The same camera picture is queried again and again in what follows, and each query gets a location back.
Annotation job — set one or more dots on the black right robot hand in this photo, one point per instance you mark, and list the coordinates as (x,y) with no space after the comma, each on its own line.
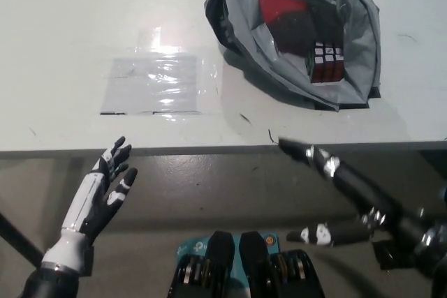
(356,179)

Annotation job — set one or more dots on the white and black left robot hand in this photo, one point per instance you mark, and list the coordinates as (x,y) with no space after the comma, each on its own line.
(85,207)

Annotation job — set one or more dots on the rubik's cube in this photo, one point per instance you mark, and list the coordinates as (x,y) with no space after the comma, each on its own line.
(326,66)

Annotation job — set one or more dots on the grey plastic-lined bin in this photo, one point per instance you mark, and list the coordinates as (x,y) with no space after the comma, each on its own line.
(359,50)

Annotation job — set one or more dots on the black floor tape patch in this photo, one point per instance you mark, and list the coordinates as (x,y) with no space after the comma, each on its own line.
(391,256)
(89,259)

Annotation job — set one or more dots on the black table leg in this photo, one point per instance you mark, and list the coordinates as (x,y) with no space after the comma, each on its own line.
(17,235)

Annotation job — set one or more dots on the teal tp-link box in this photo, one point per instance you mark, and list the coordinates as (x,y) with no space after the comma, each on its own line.
(192,245)

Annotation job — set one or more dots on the clear tape patch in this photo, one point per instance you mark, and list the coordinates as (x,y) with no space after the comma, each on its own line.
(150,85)

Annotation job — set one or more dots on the black left robot body block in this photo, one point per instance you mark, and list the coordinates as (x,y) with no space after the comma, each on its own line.
(216,259)

